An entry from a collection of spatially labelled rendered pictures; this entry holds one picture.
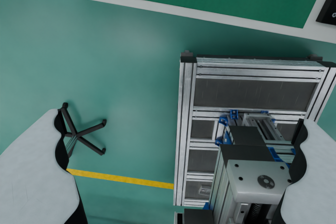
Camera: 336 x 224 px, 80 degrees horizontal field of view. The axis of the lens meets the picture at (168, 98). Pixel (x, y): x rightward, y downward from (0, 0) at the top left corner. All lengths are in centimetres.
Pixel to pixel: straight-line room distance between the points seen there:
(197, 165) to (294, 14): 123
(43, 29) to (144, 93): 74
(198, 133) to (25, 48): 126
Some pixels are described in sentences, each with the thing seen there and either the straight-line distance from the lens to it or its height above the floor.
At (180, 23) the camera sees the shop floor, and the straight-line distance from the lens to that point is 127.
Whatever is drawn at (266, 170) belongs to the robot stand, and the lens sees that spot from 54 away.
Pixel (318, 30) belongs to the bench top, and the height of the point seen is 75.
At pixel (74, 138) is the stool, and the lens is 172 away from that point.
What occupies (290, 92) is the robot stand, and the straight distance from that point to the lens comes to 135.
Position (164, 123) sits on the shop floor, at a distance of 158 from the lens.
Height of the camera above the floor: 126
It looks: 60 degrees down
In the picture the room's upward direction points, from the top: 175 degrees counter-clockwise
